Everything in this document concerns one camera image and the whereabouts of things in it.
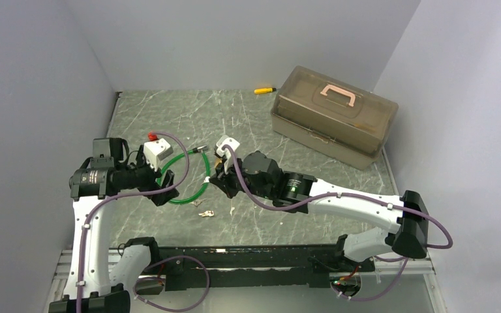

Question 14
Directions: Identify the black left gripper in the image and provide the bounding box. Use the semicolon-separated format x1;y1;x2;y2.
115;145;179;205

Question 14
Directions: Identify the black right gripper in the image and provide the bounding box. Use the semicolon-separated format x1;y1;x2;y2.
209;153;274;200

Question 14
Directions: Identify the silver key bunch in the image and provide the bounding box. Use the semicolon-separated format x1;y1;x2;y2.
198;210;215;217

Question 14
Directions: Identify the small silver key pair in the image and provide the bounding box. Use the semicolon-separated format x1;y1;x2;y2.
191;199;205;207

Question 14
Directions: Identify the green cable lock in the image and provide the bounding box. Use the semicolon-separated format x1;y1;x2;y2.
154;145;213;205

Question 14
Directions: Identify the brass padlock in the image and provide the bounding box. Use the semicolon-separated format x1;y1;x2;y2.
215;158;224;170

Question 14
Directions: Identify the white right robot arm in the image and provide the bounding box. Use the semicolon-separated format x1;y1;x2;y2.
209;151;429;271

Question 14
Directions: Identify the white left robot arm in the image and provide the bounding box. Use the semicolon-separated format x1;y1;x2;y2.
48;136;179;312

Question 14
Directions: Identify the yellow screwdriver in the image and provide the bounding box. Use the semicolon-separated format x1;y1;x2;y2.
254;87;277;95

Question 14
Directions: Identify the translucent brown toolbox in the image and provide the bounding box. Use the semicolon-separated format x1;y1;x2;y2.
271;66;399;170

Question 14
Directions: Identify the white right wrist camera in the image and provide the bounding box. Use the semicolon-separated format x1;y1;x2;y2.
215;134;240;174

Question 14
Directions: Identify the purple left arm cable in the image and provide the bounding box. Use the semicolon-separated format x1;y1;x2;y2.
76;131;211;313

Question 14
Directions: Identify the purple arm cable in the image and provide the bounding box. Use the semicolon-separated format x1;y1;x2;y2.
222;144;453;303
76;131;211;313

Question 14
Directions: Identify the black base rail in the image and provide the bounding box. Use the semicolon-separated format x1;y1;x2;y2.
143;244;375;291

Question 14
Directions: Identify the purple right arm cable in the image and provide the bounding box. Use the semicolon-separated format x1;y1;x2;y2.
222;144;453;303

